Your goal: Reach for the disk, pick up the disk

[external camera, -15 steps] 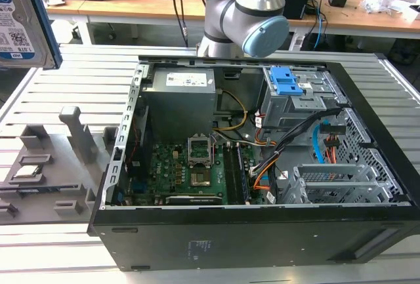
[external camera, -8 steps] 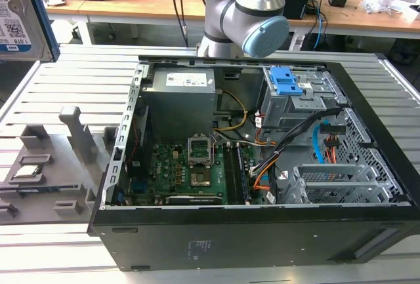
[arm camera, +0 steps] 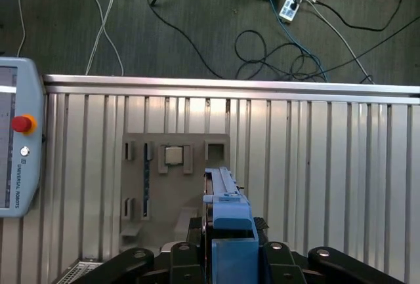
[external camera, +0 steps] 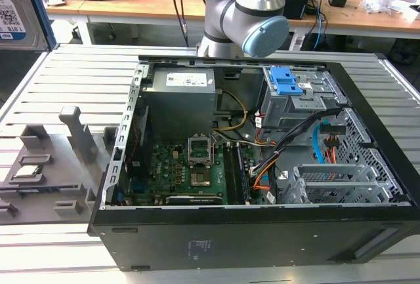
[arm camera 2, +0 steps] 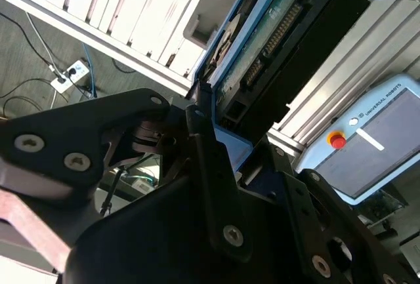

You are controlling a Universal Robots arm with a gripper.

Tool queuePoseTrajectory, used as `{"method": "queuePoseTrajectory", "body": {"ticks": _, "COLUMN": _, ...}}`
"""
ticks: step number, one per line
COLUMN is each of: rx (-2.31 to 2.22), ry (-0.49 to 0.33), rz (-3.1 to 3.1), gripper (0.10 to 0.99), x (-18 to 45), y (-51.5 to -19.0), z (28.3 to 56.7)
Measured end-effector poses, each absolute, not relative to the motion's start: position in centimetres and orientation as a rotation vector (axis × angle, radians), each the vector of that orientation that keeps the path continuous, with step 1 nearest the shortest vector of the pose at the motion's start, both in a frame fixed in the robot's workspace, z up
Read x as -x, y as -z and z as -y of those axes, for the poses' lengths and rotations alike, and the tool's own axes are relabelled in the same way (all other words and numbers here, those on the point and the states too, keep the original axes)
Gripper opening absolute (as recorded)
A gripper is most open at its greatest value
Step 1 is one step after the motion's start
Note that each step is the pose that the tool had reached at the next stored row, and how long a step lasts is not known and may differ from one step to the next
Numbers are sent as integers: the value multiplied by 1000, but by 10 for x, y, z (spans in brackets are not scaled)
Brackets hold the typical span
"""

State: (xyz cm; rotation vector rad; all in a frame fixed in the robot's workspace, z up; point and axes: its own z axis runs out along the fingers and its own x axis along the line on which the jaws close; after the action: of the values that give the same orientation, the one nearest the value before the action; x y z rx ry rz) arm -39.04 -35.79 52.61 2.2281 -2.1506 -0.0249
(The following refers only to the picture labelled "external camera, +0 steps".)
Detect black open PC case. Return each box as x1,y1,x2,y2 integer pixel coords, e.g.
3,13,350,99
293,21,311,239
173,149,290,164
87,52,420,272

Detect blue drive latch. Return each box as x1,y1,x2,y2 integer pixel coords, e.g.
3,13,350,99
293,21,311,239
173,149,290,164
269,66,305,96

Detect black graphics card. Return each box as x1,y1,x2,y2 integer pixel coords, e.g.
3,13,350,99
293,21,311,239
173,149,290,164
165,194,224,206

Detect hard disk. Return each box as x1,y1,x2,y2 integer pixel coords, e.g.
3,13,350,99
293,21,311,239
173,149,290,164
0,0,60,51

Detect black hanging cables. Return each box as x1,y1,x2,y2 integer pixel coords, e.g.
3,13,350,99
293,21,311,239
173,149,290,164
167,0,207,48

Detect yellow power wires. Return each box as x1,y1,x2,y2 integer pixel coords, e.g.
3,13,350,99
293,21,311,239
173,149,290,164
212,91,247,132

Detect silver CPU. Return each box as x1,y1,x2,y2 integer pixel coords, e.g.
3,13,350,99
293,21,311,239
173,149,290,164
14,165,43,178

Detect grey parts rack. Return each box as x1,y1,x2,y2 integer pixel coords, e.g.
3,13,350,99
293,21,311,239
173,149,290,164
0,106,119,226

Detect RAM stick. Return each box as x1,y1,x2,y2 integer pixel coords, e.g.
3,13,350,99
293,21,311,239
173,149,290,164
233,145,251,203

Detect CPU socket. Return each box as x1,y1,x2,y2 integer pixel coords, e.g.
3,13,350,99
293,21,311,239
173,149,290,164
186,132,215,169

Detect green motherboard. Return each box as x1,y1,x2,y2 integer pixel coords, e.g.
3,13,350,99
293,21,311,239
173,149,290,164
126,141,261,206

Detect clear plastic bags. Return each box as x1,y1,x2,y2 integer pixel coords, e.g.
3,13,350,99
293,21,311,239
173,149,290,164
358,0,408,14

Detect grey power supply unit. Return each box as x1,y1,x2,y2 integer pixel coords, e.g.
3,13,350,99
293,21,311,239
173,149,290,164
140,67,218,136

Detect blue data wire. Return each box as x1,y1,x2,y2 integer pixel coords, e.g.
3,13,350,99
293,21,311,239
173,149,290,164
312,121,329,164

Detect blue hanging cable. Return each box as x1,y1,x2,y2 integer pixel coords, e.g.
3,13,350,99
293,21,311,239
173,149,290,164
312,0,326,51

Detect wooden desk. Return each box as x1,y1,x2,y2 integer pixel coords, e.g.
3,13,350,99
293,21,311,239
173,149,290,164
45,0,420,41

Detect brown chipset heatsink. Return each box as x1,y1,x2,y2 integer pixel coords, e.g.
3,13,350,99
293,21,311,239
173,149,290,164
190,171,213,188

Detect black wire bundle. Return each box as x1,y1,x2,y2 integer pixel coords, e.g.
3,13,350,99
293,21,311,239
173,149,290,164
251,108,343,177

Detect grey metal disk bay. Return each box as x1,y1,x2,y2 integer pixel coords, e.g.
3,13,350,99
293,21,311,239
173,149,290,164
277,163,395,205

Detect orange power wire with connector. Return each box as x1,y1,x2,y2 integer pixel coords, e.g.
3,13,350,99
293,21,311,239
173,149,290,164
320,123,347,164

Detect grey metal drive cage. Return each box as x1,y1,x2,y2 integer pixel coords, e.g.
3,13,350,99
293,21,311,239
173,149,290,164
261,66,346,128

